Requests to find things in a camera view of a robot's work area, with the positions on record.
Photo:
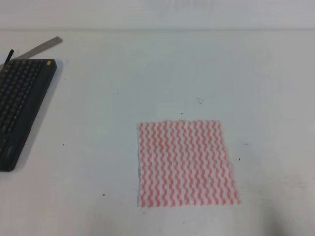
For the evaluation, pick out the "pink white striped towel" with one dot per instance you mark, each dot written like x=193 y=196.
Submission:
x=184 y=163

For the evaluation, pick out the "grey metal ruler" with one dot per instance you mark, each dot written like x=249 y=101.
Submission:
x=33 y=52

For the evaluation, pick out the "black keyboard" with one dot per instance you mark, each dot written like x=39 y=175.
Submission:
x=23 y=86

